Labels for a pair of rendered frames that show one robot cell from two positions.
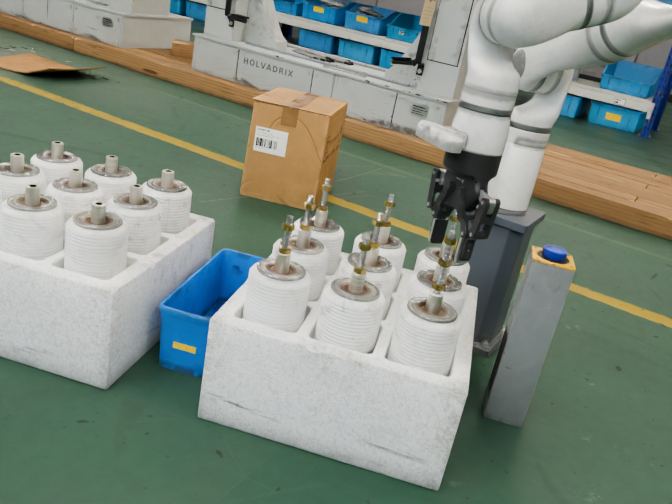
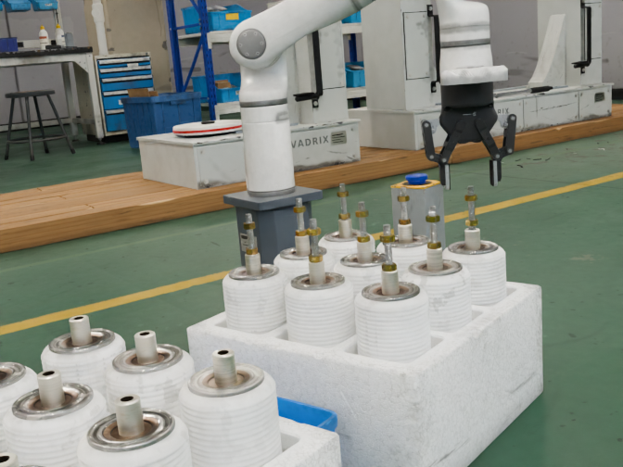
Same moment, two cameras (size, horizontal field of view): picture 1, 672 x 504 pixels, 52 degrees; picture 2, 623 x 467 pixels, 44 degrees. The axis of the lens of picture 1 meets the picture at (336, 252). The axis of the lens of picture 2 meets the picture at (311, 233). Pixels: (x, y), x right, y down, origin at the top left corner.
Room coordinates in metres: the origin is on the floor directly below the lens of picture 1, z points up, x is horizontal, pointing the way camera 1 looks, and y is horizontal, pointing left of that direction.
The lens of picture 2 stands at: (0.56, 0.96, 0.56)
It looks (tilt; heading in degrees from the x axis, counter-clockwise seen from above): 13 degrees down; 299
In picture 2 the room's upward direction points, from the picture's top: 5 degrees counter-clockwise
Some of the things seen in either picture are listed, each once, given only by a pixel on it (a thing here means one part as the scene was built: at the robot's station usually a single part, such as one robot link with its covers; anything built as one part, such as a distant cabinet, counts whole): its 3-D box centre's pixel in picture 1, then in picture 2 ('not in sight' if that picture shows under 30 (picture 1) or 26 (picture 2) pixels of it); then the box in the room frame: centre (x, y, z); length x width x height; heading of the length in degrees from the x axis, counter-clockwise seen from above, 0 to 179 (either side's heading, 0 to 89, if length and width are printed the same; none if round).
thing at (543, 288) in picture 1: (525, 339); (421, 267); (1.08, -0.36, 0.16); 0.07 x 0.07 x 0.31; 81
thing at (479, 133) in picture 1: (469, 124); (467, 60); (0.91, -0.14, 0.53); 0.11 x 0.09 x 0.06; 117
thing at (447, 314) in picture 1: (432, 310); (473, 247); (0.91, -0.16, 0.25); 0.08 x 0.08 x 0.01
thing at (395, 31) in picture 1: (417, 29); not in sight; (6.26, -0.32, 0.36); 0.50 x 0.38 x 0.21; 152
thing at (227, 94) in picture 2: not in sight; (225, 87); (4.20, -4.29, 0.36); 0.50 x 0.38 x 0.21; 154
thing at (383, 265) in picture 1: (369, 262); (364, 260); (1.05, -0.06, 0.25); 0.08 x 0.08 x 0.01
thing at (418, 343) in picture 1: (418, 362); (475, 305); (0.91, -0.16, 0.16); 0.10 x 0.10 x 0.18
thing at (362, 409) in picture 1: (351, 346); (372, 360); (1.05, -0.06, 0.09); 0.39 x 0.39 x 0.18; 81
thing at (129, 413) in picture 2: (32, 195); (129, 416); (1.02, 0.50, 0.26); 0.02 x 0.02 x 0.03
